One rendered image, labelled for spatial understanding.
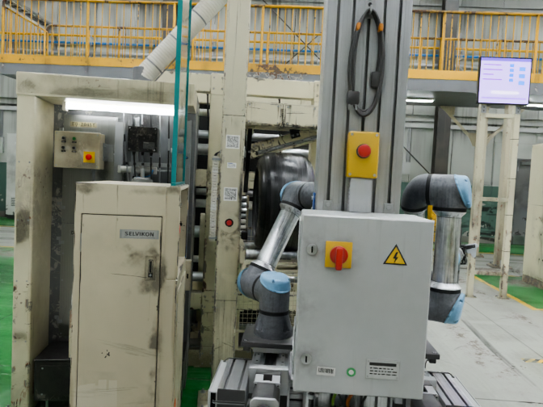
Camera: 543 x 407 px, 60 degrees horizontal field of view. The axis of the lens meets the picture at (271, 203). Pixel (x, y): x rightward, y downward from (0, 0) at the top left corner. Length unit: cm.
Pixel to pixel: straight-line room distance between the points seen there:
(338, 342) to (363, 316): 10
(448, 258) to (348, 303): 63
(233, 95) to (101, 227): 112
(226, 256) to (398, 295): 154
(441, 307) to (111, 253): 125
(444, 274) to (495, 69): 471
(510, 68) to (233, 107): 433
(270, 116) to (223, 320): 124
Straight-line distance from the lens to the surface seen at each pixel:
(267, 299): 180
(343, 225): 122
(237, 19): 276
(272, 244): 194
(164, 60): 301
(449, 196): 177
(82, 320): 203
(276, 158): 259
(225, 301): 272
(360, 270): 125
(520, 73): 643
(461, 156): 1253
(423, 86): 843
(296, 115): 295
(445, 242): 179
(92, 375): 209
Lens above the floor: 132
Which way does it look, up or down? 3 degrees down
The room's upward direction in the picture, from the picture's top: 3 degrees clockwise
